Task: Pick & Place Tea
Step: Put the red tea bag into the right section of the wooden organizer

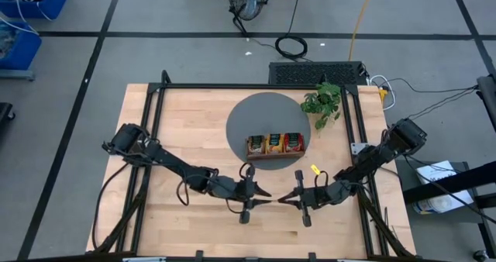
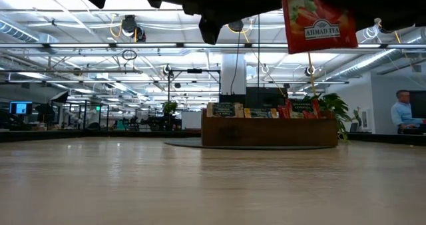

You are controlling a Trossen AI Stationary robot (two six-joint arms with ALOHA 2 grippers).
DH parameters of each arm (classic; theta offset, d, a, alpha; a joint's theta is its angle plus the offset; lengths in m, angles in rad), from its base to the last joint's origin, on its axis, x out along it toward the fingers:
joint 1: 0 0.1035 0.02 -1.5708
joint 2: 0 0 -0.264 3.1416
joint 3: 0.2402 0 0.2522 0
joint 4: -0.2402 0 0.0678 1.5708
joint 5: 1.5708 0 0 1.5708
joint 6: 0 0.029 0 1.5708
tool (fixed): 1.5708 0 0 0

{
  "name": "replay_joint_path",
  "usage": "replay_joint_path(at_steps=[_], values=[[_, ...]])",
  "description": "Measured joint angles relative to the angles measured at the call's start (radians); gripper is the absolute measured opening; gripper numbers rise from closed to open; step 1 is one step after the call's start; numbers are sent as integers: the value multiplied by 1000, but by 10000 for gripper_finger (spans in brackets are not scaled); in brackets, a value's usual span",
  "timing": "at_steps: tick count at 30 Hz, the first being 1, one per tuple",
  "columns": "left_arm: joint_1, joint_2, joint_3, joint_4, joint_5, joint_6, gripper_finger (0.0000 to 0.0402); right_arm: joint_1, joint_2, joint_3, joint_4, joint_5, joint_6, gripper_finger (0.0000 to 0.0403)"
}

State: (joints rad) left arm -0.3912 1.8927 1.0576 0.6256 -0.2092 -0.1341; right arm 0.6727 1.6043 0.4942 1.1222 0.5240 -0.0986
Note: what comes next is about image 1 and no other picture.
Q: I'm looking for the white paper stack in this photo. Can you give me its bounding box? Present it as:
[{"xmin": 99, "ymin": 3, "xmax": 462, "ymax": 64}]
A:
[{"xmin": 411, "ymin": 160, "xmax": 476, "ymax": 215}]

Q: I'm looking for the grey round mat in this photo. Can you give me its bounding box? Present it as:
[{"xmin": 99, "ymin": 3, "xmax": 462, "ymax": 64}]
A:
[{"xmin": 226, "ymin": 91, "xmax": 312, "ymax": 171}]

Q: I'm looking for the long yellow cable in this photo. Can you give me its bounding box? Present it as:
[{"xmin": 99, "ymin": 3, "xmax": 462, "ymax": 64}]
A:
[{"xmin": 347, "ymin": 0, "xmax": 376, "ymax": 62}]

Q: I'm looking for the black coiled cable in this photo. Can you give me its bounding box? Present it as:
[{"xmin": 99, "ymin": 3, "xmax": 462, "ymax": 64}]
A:
[{"xmin": 274, "ymin": 0, "xmax": 309, "ymax": 61}]

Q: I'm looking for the grey side table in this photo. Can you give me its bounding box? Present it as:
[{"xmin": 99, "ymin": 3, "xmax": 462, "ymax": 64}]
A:
[{"xmin": 394, "ymin": 160, "xmax": 496, "ymax": 224}]

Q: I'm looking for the white looped cable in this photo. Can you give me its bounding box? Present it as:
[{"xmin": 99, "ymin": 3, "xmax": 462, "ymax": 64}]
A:
[{"xmin": 369, "ymin": 74, "xmax": 397, "ymax": 112}]

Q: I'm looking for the black perforated computer case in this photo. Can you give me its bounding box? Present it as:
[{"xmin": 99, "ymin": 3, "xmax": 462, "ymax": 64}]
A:
[{"xmin": 267, "ymin": 60, "xmax": 369, "ymax": 87}]

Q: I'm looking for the black metal stand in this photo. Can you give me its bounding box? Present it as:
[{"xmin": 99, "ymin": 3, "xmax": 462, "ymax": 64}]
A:
[{"xmin": 401, "ymin": 161, "xmax": 496, "ymax": 262}]

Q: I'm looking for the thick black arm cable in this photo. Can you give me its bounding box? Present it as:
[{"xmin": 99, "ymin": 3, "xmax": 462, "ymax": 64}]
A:
[{"xmin": 91, "ymin": 163, "xmax": 133, "ymax": 252}]

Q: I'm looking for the blue plastic bin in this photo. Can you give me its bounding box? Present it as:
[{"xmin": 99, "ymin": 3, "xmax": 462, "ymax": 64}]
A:
[
  {"xmin": 0, "ymin": 20, "xmax": 43, "ymax": 71},
  {"xmin": 0, "ymin": 0, "xmax": 70, "ymax": 20}
]

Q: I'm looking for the black aluminium table frame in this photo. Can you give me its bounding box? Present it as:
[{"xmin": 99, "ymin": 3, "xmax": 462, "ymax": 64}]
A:
[{"xmin": 87, "ymin": 70, "xmax": 418, "ymax": 262}]

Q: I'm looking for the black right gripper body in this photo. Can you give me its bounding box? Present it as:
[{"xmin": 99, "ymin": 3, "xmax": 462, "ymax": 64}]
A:
[{"xmin": 294, "ymin": 170, "xmax": 350, "ymax": 228}]

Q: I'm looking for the grey dolly platform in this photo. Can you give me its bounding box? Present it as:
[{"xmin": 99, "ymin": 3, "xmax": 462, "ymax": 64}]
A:
[{"xmin": 0, "ymin": 68, "xmax": 36, "ymax": 81}]

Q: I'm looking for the green potted plant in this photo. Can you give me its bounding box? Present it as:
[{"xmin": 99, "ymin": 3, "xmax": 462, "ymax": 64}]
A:
[{"xmin": 299, "ymin": 81, "xmax": 343, "ymax": 132}]

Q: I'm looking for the wooden three-compartment tray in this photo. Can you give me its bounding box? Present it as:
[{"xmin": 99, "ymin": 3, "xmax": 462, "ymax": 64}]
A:
[{"xmin": 245, "ymin": 133, "xmax": 307, "ymax": 160}]

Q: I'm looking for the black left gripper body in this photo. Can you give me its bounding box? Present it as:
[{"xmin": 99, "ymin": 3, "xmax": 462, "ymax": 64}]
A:
[{"xmin": 211, "ymin": 164, "xmax": 259, "ymax": 225}]

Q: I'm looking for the strawberry tea packet red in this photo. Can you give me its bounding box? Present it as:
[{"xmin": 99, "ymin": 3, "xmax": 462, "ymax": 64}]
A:
[{"xmin": 284, "ymin": 132, "xmax": 305, "ymax": 153}]

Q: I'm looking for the black floor fan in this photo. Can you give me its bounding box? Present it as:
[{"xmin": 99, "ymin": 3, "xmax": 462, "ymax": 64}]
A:
[{"xmin": 226, "ymin": 0, "xmax": 270, "ymax": 37}]

